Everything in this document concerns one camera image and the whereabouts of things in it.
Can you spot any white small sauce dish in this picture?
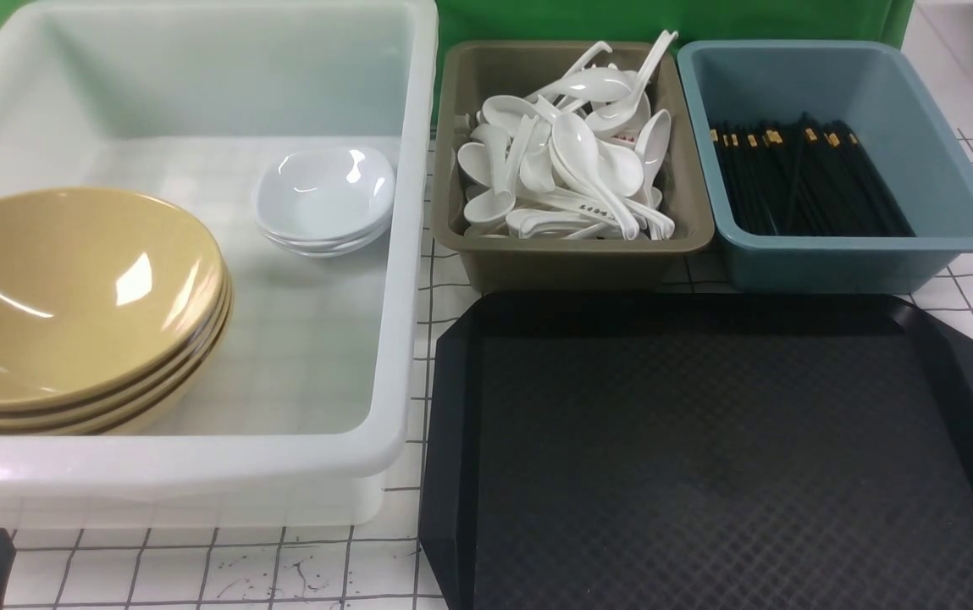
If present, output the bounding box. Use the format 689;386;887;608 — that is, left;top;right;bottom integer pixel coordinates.
254;146;396;239

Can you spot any yellow noodle bowl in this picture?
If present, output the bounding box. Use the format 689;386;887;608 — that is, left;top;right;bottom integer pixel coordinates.
0;188;228;412

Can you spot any white ceramic soup spoon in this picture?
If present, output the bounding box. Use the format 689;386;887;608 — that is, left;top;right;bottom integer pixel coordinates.
552;113;640;241

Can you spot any black chopstick gold band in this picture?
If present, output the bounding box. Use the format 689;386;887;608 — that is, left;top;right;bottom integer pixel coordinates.
782;112;809;236

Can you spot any bottom stacked yellow bowl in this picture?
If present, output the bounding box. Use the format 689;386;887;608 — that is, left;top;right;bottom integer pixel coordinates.
0;289;234;436

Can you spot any lower stacked white dish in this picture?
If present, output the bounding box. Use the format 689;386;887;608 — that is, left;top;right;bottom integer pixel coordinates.
254;221;392;258

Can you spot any stacked white dish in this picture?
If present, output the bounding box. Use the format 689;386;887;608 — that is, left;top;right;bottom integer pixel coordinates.
254;209;392;256
254;221;392;258

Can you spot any pile of white spoons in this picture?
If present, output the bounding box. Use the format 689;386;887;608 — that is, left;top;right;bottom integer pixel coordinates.
456;30;678;241

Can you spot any top stacked white dish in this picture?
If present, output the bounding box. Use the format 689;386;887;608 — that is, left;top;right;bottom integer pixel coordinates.
254;209;392;256

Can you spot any olive plastic spoon bin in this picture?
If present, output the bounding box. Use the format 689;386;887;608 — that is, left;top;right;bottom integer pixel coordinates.
429;40;716;293

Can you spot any black textured serving tray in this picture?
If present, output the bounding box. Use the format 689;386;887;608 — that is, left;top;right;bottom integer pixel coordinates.
417;292;973;609

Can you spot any green backdrop cloth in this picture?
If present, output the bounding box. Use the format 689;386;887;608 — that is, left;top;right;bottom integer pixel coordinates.
0;0;916;128

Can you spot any bundle of black chopsticks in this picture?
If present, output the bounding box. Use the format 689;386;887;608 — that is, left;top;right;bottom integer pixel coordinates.
710;113;916;238

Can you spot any large white plastic tub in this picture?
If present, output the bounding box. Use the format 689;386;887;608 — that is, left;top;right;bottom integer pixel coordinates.
0;1;437;530

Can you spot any blue plastic chopstick bin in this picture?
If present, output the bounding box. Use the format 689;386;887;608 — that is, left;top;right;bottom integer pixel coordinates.
677;40;973;295

